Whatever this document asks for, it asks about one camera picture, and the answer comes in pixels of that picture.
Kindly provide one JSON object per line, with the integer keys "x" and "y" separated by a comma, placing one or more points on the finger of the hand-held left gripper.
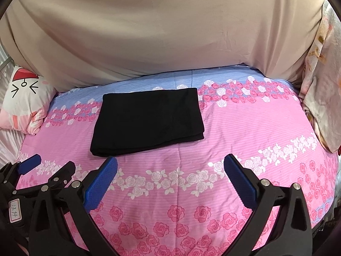
{"x": 64, "y": 172}
{"x": 29, "y": 162}

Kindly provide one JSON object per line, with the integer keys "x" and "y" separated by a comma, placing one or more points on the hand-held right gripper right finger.
{"x": 241, "y": 184}

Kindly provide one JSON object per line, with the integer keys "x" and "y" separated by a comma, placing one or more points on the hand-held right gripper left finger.
{"x": 100, "y": 184}

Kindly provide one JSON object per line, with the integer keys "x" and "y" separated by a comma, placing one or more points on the black pants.
{"x": 146, "y": 122}

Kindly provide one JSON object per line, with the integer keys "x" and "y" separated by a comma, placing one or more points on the white satin sheet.
{"x": 9, "y": 144}

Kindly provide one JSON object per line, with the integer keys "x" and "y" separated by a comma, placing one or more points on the pink floral bedsheet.
{"x": 213, "y": 128}

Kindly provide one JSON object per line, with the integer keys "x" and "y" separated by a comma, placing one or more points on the white cartoon print pillow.
{"x": 24, "y": 96}

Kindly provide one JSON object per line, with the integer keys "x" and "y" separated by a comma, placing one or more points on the cream printed blanket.
{"x": 319, "y": 85}

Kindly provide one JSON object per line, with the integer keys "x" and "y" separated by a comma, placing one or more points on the beige headboard cover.
{"x": 159, "y": 32}

